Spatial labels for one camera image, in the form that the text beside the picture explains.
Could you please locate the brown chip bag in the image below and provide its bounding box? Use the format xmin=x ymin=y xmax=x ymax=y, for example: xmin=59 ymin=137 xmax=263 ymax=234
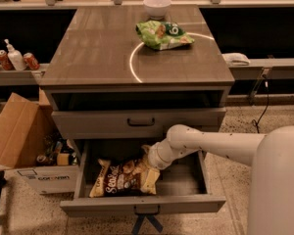
xmin=89 ymin=155 xmax=160 ymax=198

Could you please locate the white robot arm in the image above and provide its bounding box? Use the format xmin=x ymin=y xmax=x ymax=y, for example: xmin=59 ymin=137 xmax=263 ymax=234
xmin=148 ymin=124 xmax=294 ymax=235

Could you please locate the open lower drawer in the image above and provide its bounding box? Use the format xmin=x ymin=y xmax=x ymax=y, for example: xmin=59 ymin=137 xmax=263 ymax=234
xmin=60 ymin=138 xmax=225 ymax=217

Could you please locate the grey drawer cabinet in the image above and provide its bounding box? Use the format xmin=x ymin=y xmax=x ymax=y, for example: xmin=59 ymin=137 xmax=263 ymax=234
xmin=39 ymin=5 xmax=235 ymax=141

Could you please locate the closed upper drawer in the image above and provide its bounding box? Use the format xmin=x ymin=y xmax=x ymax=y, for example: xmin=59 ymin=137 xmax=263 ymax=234
xmin=52 ymin=108 xmax=226 ymax=139

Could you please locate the green chip bag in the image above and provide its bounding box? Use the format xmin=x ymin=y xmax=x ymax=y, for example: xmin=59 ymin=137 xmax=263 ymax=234
xmin=135 ymin=21 xmax=195 ymax=51

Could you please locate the cardboard box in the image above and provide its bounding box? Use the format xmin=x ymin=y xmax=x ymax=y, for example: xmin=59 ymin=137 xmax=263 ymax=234
xmin=0 ymin=93 xmax=77 ymax=194

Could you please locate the white folded cloth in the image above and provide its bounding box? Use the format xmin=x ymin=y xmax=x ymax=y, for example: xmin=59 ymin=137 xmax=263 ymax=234
xmin=222 ymin=53 xmax=250 ymax=66

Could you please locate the white bowl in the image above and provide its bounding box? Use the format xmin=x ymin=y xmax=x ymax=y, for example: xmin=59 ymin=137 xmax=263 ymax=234
xmin=143 ymin=0 xmax=172 ymax=20

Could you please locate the red soda can right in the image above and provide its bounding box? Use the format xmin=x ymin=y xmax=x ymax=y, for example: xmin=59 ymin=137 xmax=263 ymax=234
xmin=24 ymin=53 xmax=40 ymax=71

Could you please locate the red soda can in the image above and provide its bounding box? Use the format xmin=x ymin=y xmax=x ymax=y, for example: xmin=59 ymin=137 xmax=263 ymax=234
xmin=24 ymin=53 xmax=40 ymax=71
xmin=0 ymin=50 xmax=13 ymax=71

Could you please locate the white pump bottle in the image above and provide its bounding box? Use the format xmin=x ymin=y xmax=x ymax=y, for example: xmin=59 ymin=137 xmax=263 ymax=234
xmin=4 ymin=39 xmax=26 ymax=71

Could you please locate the red soda can left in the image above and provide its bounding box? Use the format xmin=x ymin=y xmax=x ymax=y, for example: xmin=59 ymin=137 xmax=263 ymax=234
xmin=0 ymin=50 xmax=13 ymax=71

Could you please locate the black cable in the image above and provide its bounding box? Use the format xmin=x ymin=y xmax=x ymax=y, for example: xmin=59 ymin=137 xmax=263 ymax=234
xmin=251 ymin=75 xmax=270 ymax=134

